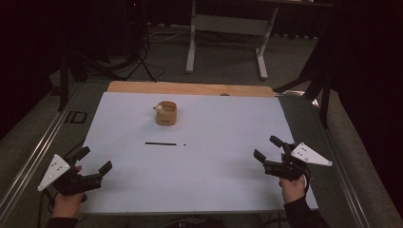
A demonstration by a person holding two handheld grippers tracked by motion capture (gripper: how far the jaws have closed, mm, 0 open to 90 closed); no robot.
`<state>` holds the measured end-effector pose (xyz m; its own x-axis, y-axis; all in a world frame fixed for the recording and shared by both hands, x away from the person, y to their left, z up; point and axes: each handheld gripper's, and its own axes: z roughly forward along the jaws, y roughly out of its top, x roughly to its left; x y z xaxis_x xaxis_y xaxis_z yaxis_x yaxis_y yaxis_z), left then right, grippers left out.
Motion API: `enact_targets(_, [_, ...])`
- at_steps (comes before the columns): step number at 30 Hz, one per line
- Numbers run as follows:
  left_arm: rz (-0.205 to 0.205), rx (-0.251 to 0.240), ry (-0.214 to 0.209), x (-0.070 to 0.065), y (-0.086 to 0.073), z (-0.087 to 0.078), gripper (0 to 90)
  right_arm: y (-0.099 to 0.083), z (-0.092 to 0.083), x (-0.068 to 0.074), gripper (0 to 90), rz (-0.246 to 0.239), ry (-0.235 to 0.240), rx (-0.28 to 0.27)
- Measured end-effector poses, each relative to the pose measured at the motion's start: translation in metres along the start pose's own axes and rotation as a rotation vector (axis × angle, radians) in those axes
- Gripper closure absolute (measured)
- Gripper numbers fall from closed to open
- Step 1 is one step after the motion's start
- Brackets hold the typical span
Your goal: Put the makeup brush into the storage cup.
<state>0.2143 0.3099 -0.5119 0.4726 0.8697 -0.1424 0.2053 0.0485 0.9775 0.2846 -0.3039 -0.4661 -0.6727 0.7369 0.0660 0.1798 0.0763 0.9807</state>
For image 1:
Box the black metal stand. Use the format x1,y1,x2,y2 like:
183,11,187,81
273,31,334,129

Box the black thin pen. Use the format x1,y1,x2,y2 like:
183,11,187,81
144,142,187,147

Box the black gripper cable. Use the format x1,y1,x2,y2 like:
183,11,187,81
302,167,314,195
36,189,55,228

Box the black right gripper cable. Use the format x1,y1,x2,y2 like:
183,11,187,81
302,167,314,195

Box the black tripod stand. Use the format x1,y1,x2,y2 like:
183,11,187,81
74,0,159,84

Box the person's right hand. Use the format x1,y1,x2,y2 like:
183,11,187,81
278,153,308,204

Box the round bamboo pen holder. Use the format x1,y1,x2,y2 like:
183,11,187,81
154,100,178,126

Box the white floor cable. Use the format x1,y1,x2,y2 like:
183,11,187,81
145,28,191,44

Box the person's left hand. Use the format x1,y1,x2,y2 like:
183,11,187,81
51,164,87,219

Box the wooden table board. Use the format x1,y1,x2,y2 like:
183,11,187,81
106,80,277,98

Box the metal floor rail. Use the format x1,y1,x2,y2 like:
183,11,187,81
0,83,84,219
312,98,373,228

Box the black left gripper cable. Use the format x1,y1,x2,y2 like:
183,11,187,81
36,189,55,228

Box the pale blue table mat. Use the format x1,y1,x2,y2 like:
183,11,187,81
78,92,319,216

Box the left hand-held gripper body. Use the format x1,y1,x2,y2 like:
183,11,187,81
37,153,105,197

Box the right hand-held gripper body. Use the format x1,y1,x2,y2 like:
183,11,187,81
263,142,334,182

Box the white metal desk frame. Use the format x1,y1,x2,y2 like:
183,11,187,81
185,0,280,81

